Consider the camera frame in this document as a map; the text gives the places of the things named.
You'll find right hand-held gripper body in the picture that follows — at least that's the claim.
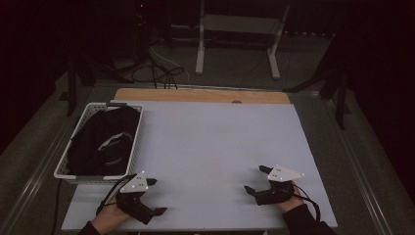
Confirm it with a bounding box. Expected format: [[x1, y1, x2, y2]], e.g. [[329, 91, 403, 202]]
[[254, 164, 306, 207]]

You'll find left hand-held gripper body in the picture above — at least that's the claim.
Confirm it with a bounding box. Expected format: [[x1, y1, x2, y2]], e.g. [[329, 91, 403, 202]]
[[115, 170, 157, 226]]

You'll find black garment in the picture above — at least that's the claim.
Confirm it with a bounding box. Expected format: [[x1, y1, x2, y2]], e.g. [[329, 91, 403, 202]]
[[67, 105, 141, 177]]

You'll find white perforated plastic basket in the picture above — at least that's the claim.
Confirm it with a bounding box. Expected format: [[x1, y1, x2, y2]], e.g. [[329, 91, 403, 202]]
[[53, 102, 145, 186]]

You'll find person's right hand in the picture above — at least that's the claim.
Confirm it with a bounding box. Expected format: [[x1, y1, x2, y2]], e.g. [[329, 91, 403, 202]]
[[275, 185, 306, 213]]

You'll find person's left hand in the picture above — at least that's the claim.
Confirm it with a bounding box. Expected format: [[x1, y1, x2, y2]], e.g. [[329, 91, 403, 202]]
[[90, 195, 132, 235]]

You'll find pale blue table sheet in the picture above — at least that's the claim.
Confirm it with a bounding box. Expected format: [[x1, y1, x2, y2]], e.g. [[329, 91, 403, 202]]
[[61, 99, 339, 232]]

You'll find wooden table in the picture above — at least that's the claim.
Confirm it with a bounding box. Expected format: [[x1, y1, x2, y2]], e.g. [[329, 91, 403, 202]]
[[114, 87, 292, 105]]

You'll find black tripod stand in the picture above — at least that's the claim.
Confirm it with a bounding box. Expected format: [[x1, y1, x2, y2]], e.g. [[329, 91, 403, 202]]
[[281, 32, 352, 131], [58, 48, 135, 118]]

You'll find white metal stand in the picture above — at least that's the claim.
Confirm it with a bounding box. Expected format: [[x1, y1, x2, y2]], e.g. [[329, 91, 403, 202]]
[[194, 0, 292, 80]]

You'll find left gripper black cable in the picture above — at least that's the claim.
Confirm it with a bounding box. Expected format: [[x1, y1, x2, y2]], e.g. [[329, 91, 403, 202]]
[[95, 173, 137, 216]]

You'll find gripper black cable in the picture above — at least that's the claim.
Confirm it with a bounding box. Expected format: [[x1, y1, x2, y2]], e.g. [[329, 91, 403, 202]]
[[95, 173, 137, 216], [293, 183, 323, 223]]

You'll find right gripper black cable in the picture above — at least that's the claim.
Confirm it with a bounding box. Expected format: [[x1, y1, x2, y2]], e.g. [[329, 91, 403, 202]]
[[293, 183, 323, 223]]

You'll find grey metal floor rail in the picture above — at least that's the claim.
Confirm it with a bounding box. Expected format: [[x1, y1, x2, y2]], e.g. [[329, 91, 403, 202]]
[[287, 90, 394, 235], [0, 81, 99, 235]]

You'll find black floor cable tangle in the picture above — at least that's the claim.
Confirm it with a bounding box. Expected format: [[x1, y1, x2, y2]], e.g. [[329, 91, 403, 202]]
[[131, 60, 186, 90]]

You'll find white floor cable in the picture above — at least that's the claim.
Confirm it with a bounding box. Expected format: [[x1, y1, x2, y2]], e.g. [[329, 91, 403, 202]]
[[148, 44, 193, 89]]

